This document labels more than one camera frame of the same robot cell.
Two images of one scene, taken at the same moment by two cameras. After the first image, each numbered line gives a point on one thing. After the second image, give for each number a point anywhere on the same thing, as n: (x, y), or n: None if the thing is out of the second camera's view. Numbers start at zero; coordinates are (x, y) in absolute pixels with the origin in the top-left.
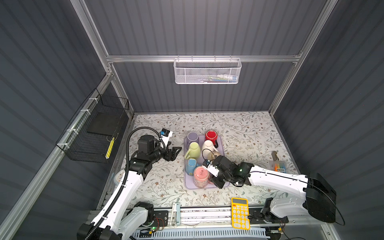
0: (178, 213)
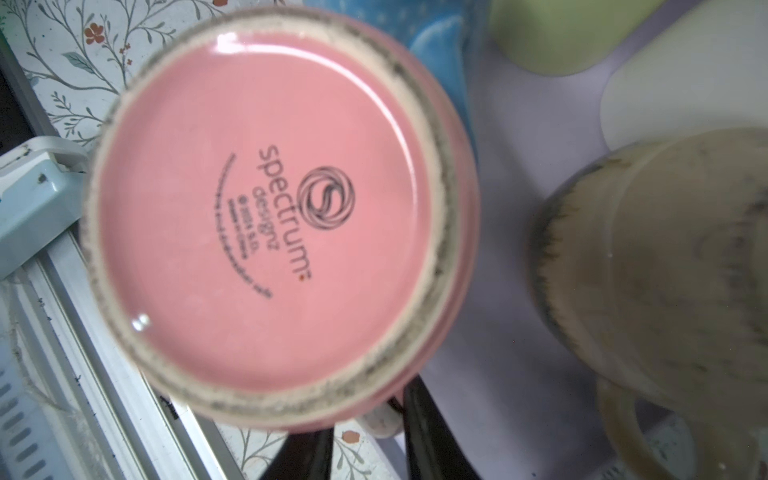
0: (42, 196)
